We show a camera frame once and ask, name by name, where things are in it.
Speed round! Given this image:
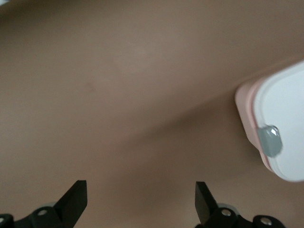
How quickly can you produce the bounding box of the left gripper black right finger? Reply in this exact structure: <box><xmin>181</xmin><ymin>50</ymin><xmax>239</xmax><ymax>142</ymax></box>
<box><xmin>194</xmin><ymin>181</ymin><xmax>285</xmax><ymax>228</ymax></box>

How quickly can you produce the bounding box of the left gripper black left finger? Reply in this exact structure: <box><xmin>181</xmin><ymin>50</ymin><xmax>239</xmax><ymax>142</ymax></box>
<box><xmin>0</xmin><ymin>180</ymin><xmax>87</xmax><ymax>228</ymax></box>

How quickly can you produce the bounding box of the white lid with grey clips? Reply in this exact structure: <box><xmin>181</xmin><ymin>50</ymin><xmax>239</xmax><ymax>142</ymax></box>
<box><xmin>253</xmin><ymin>60</ymin><xmax>304</xmax><ymax>183</ymax></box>

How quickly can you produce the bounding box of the pink plastic storage box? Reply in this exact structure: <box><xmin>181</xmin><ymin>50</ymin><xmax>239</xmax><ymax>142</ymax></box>
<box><xmin>234</xmin><ymin>76</ymin><xmax>274</xmax><ymax>171</ymax></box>

